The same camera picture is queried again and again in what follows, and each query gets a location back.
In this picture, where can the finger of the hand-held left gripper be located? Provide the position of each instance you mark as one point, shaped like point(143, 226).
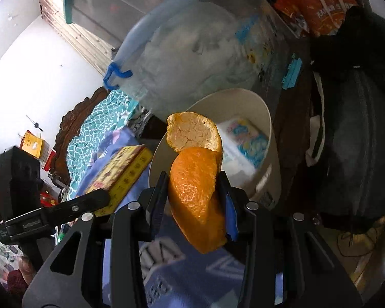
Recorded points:
point(83, 202)

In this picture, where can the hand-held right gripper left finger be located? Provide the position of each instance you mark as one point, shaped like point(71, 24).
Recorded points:
point(158, 199)

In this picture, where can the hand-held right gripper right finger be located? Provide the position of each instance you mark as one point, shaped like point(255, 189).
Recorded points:
point(231, 218)

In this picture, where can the orange peel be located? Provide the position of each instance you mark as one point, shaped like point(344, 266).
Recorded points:
point(192, 183)

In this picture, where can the white trash bin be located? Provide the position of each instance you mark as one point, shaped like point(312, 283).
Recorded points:
point(260, 186)

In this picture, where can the yellow printed carton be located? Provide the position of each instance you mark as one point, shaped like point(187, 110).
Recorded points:
point(125, 170)

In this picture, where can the person's left forearm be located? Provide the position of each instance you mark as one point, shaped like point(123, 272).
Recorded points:
point(19, 279)

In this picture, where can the floral printed cloth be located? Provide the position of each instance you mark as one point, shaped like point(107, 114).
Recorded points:
point(3, 253)

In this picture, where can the carved wooden headboard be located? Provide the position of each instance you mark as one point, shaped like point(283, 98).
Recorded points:
point(67, 125)

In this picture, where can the teal patterned blanket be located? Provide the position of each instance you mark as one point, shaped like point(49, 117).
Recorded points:
point(93, 125)

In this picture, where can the colourful printed packet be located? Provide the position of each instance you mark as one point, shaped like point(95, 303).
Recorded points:
point(247, 141)

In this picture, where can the blue printed bed sheet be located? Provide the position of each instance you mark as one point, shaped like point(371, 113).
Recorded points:
point(179, 282)

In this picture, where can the yellow printed cloth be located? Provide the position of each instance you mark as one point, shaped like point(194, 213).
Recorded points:
point(362, 250)

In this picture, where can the dark grey bag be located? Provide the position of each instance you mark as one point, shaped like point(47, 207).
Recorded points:
point(356, 154)

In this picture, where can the storage box teal lid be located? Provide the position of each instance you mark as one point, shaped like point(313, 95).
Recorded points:
point(93, 3)

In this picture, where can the red orange snack bag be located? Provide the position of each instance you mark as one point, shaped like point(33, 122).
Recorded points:
point(287, 9)

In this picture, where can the black cloth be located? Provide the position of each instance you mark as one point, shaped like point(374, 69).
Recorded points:
point(356, 41)

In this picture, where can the red yellow wall calendar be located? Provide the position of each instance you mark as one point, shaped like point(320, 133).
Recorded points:
point(33, 144)

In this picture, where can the small wall hook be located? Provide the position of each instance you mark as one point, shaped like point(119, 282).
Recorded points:
point(36, 124)

